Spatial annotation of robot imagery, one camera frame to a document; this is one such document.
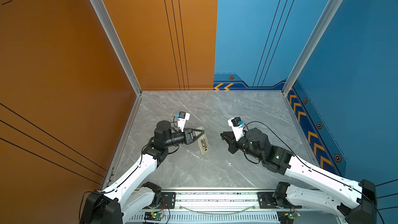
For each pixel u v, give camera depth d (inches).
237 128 23.3
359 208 15.1
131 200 20.8
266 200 28.5
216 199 29.7
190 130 26.8
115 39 35.2
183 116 26.9
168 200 29.1
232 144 24.4
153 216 27.7
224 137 27.4
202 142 28.0
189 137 25.5
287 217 27.9
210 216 30.4
